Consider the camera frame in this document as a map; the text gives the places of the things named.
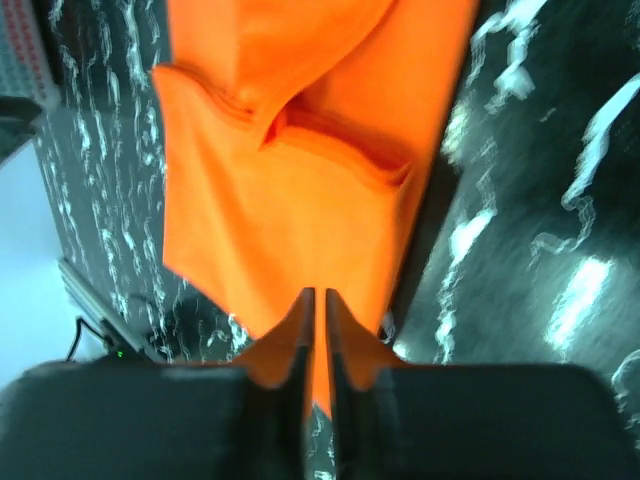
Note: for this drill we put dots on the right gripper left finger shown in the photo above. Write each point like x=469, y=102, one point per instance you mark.
x=272, y=429

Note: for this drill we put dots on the orange t-shirt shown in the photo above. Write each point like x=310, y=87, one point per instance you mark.
x=299, y=138

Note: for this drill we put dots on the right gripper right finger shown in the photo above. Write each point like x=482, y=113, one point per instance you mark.
x=355, y=357

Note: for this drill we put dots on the white plastic basket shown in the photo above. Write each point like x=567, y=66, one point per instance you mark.
x=25, y=68

